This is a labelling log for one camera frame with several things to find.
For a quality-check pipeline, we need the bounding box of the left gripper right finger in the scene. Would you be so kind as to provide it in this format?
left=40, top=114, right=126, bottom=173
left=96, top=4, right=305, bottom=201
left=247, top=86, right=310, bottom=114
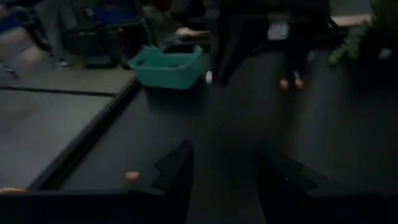
left=257, top=146, right=318, bottom=224

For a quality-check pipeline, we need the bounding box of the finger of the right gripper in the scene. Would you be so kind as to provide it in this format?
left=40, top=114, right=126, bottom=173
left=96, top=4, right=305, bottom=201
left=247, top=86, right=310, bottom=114
left=214, top=55, right=246, bottom=85

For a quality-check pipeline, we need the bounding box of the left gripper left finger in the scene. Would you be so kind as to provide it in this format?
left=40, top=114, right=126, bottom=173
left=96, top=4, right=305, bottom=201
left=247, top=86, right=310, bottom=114
left=150, top=139, right=195, bottom=224

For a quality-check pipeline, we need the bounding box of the copper-top black battery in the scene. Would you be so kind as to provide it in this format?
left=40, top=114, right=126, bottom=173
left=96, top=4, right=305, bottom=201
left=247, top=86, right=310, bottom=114
left=125, top=171, right=141, bottom=183

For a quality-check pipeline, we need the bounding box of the teal plastic basket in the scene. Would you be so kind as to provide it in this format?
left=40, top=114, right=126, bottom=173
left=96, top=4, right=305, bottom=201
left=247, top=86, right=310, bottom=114
left=127, top=44, right=205, bottom=90

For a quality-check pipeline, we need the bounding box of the artificial succulent plant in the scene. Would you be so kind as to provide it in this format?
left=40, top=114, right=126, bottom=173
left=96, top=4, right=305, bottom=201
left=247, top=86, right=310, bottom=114
left=328, top=0, right=398, bottom=66

